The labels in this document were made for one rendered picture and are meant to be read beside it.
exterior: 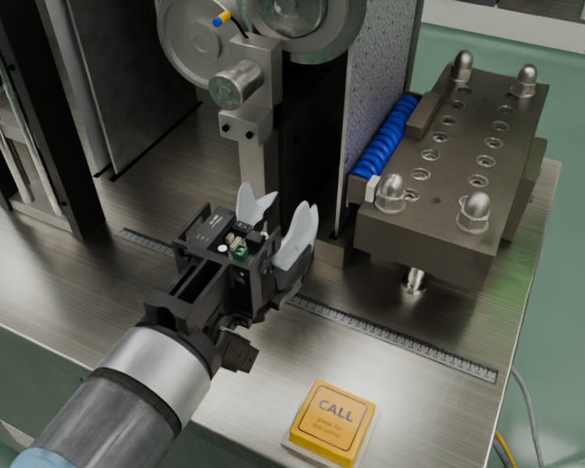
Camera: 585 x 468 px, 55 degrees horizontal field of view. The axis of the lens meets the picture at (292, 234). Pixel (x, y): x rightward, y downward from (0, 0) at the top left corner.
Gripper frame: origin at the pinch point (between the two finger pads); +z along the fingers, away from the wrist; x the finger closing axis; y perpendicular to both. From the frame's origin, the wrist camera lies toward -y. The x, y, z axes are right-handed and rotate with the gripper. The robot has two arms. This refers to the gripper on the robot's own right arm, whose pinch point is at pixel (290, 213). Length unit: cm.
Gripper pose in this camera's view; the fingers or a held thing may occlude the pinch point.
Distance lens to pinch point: 56.5
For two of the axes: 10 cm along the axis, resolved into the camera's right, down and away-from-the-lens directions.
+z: 4.4, -6.3, 6.4
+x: -9.0, -3.1, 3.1
